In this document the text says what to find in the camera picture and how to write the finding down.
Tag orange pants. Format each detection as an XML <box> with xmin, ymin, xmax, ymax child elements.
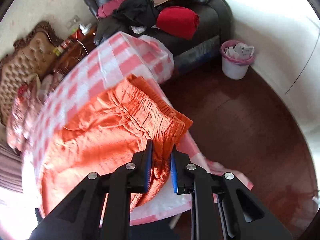
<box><xmin>40</xmin><ymin>75</ymin><xmax>192</xmax><ymax>215</ymax></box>

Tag pink curtain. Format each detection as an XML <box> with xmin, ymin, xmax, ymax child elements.
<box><xmin>0</xmin><ymin>144</ymin><xmax>23</xmax><ymax>193</ymax></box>

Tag folded floral quilt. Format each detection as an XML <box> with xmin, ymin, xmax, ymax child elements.
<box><xmin>7</xmin><ymin>73</ymin><xmax>64</xmax><ymax>155</ymax></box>

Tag pink lined waste bin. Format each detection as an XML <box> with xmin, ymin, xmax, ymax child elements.
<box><xmin>220</xmin><ymin>40</ymin><xmax>255</xmax><ymax>80</ymax></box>

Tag dark wooden nightstand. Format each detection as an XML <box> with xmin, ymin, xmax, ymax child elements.
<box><xmin>48</xmin><ymin>23</ymin><xmax>97</xmax><ymax>76</ymax></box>

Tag yellow jar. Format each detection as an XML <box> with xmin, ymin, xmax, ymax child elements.
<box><xmin>53</xmin><ymin>46</ymin><xmax>65</xmax><ymax>57</ymax></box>

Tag tufted beige wooden headboard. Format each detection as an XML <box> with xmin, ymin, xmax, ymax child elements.
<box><xmin>1</xmin><ymin>21</ymin><xmax>63</xmax><ymax>126</ymax></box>

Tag red folded cloth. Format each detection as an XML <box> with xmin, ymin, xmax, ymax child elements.
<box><xmin>156</xmin><ymin>7</ymin><xmax>200</xmax><ymax>40</ymax></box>

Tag maroon cushion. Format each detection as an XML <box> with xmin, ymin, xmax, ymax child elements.
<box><xmin>97</xmin><ymin>0</ymin><xmax>125</xmax><ymax>18</ymax></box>

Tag black garment on armchair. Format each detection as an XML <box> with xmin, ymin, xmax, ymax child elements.
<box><xmin>112</xmin><ymin>0</ymin><xmax>160</xmax><ymax>28</ymax></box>

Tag white charging cable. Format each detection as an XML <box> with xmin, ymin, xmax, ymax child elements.
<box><xmin>75</xmin><ymin>28</ymin><xmax>91</xmax><ymax>56</ymax></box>

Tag wall power socket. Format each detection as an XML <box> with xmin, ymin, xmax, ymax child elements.
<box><xmin>65</xmin><ymin>15</ymin><xmax>80</xmax><ymax>29</ymax></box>

